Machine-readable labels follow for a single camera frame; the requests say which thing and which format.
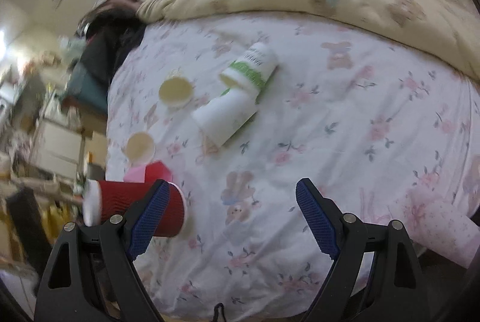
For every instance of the white floral bed sheet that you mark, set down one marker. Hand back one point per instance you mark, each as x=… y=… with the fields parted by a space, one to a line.
x=318 y=142

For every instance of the pink paper cup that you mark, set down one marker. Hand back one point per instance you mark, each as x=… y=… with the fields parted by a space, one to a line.
x=135 y=174

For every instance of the cream paper cup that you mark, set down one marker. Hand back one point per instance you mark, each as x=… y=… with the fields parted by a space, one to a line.
x=140 y=147
x=175 y=91

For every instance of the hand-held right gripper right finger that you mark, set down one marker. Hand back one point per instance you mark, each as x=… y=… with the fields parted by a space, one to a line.
x=317 y=222

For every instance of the dark clothing pile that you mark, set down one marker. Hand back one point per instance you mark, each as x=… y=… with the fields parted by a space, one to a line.
x=110 y=40

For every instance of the white drawer cabinet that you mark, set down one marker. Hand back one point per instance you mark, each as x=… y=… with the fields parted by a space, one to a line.
x=58 y=147

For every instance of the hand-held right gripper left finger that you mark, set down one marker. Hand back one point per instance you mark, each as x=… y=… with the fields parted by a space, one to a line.
x=149 y=222

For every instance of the teal storage box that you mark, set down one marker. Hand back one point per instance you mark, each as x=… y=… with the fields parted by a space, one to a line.
x=87 y=89

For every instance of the smooth red paper cup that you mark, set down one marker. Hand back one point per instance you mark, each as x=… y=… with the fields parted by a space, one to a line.
x=158 y=172

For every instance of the plain white paper cup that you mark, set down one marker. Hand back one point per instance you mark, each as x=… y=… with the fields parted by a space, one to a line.
x=221 y=117

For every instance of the red corrugated paper cup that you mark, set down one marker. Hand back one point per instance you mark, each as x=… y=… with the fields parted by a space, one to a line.
x=120 y=200

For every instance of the green and white paper cup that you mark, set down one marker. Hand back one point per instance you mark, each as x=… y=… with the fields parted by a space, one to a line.
x=250 y=68

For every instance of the pink dotted cloth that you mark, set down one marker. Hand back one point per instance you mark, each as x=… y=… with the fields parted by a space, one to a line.
x=446 y=228

